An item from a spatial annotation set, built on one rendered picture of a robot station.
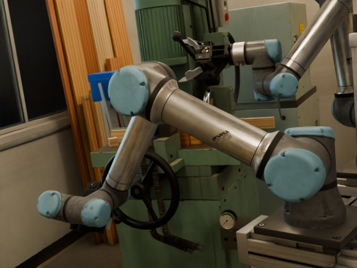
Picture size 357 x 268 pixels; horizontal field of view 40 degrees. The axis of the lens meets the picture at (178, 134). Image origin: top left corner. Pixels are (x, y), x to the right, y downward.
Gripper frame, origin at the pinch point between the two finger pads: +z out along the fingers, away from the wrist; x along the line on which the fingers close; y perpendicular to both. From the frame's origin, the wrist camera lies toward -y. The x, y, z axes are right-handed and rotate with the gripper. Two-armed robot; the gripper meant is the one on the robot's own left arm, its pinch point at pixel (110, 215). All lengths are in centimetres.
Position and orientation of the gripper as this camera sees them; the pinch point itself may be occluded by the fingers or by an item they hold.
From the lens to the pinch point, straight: 171.5
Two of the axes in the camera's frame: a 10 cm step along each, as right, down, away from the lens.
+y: -0.8, 9.5, -2.9
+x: 9.2, -0.4, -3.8
